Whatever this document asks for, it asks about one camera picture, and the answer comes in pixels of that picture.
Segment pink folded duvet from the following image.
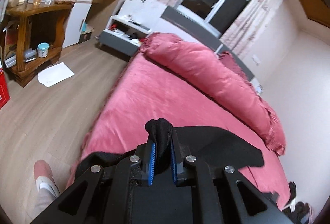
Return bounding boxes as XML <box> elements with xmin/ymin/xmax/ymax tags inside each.
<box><xmin>139</xmin><ymin>32</ymin><xmax>286</xmax><ymax>155</ymax></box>

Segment pink ruffled pillow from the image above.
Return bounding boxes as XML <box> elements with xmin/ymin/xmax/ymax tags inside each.
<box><xmin>219</xmin><ymin>51</ymin><xmax>249</xmax><ymax>81</ymax></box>

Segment grey white headboard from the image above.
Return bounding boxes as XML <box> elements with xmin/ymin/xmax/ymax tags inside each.
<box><xmin>118</xmin><ymin>0</ymin><xmax>263</xmax><ymax>94</ymax></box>

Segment round pink bed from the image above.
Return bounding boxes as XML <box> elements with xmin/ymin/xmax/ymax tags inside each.
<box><xmin>68</xmin><ymin>53</ymin><xmax>290</xmax><ymax>208</ymax></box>

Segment wall socket right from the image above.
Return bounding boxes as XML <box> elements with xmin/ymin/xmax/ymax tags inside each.
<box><xmin>252</xmin><ymin>55</ymin><xmax>261</xmax><ymax>65</ymax></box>

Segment white wooden cabinet desk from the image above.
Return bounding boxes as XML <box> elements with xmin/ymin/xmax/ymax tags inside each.
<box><xmin>62</xmin><ymin>0</ymin><xmax>119</xmax><ymax>48</ymax></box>

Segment white paper sheet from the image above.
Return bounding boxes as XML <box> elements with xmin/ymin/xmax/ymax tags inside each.
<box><xmin>38</xmin><ymin>62</ymin><xmax>75</xmax><ymax>88</ymax></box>

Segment wooden side table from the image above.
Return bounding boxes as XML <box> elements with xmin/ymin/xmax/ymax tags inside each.
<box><xmin>6</xmin><ymin>3</ymin><xmax>73</xmax><ymax>87</ymax></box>

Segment light blue lidded jar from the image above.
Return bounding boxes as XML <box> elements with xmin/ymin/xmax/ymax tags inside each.
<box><xmin>37</xmin><ymin>42</ymin><xmax>50</xmax><ymax>58</ymax></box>

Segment black pants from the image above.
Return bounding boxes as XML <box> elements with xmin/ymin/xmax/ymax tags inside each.
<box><xmin>74</xmin><ymin>118</ymin><xmax>265</xmax><ymax>188</ymax></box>

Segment red cardboard box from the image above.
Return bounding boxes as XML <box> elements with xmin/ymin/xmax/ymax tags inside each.
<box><xmin>0</xmin><ymin>68</ymin><xmax>10</xmax><ymax>108</ymax></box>

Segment white grey nightstand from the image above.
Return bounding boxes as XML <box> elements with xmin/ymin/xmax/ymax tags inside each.
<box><xmin>99</xmin><ymin>15</ymin><xmax>151</xmax><ymax>56</ymax></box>

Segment right floral curtain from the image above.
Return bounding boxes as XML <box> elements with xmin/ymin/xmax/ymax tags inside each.
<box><xmin>220</xmin><ymin>0</ymin><xmax>284</xmax><ymax>58</ymax></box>

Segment person's foot pink slipper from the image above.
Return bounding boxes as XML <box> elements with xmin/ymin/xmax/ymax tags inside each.
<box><xmin>34</xmin><ymin>160</ymin><xmax>60</xmax><ymax>198</ymax></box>

